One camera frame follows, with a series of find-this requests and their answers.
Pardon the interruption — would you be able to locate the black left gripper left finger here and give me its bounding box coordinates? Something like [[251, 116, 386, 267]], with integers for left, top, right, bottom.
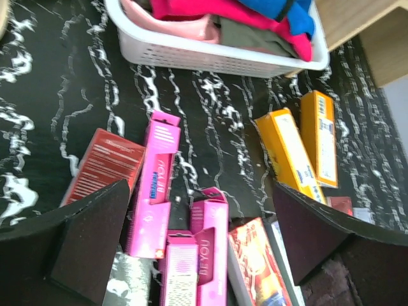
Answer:
[[1, 180, 129, 305]]

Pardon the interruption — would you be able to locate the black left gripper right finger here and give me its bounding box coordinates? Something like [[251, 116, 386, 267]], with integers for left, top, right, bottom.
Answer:
[[273, 183, 407, 305]]

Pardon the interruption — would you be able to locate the red 3d toothpaste box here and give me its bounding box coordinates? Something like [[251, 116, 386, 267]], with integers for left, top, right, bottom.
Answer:
[[228, 217, 293, 306], [326, 196, 353, 216]]

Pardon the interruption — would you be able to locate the wooden shelf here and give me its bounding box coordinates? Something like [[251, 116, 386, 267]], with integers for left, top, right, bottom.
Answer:
[[316, 0, 407, 87]]

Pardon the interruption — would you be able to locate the pink toothpaste box upper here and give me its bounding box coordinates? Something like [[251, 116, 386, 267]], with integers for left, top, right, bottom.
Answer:
[[126, 110, 180, 259]]

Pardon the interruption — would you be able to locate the dark red toothpaste box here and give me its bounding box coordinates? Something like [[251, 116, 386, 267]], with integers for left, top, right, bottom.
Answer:
[[61, 128, 145, 207]]

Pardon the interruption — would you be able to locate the pink toothpaste box small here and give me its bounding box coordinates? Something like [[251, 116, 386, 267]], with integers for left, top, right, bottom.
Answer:
[[159, 229, 198, 306]]

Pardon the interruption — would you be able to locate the yellow toothpaste box left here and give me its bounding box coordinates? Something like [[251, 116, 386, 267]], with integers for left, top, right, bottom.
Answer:
[[255, 108, 326, 205]]

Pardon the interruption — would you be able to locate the yellow toothpaste box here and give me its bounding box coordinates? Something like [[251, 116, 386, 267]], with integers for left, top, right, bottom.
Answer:
[[255, 108, 326, 205], [300, 91, 339, 189]]

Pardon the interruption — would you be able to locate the pink toothpaste box middle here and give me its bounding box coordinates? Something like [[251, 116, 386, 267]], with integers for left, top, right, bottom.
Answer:
[[190, 187, 229, 306]]

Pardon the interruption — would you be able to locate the yellow toothpaste box right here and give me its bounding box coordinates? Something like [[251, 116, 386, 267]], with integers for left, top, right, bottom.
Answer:
[[300, 91, 339, 189]]

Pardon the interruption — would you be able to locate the white plastic basket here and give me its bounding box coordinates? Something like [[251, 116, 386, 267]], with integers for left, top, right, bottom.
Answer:
[[105, 1, 330, 78]]

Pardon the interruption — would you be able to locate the magenta cloth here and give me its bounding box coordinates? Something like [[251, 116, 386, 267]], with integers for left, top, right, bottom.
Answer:
[[150, 0, 313, 62]]

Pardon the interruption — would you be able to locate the blue cloth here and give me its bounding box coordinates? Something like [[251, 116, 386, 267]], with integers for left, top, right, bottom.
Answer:
[[239, 0, 316, 39]]

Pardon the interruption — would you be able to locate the grey cloth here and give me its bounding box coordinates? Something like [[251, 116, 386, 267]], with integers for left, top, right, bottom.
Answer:
[[213, 16, 298, 58]]

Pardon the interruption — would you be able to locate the pink cloth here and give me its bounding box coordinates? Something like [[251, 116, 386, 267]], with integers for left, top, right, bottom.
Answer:
[[120, 1, 220, 44]]

